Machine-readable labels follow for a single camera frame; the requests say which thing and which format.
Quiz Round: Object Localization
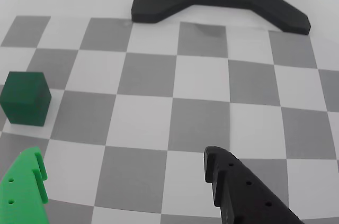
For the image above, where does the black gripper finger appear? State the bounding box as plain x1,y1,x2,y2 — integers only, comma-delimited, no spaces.
203,146,306,224

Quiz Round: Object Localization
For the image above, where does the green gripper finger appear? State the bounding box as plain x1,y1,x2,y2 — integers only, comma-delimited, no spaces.
0,146,50,224

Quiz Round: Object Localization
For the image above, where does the dark green dice cube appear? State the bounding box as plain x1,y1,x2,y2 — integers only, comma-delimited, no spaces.
0,71,52,127

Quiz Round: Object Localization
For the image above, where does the grey white checkerboard mat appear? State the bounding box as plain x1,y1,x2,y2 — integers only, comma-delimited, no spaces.
0,16,339,224

